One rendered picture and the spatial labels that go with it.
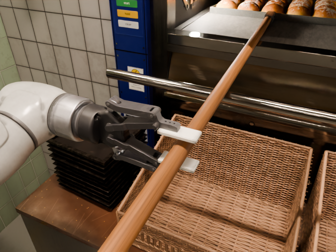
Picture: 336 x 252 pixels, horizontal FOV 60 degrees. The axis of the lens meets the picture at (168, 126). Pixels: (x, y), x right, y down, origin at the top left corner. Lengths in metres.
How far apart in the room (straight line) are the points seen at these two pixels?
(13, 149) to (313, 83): 0.92
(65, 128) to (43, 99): 0.08
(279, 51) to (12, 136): 0.82
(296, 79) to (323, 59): 0.11
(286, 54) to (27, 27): 1.17
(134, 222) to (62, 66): 1.23
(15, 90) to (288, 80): 0.85
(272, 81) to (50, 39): 1.01
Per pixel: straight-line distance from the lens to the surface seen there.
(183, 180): 1.30
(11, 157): 0.58
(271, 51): 1.06
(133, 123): 0.51
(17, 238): 2.03
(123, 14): 1.19
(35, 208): 1.32
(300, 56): 1.06
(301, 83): 1.11
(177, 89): 0.76
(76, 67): 1.48
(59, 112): 0.59
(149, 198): 0.41
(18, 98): 0.63
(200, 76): 1.16
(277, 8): 1.43
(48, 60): 1.60
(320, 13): 1.42
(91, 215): 1.22
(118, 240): 0.37
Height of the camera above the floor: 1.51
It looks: 34 degrees down
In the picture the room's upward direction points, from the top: straight up
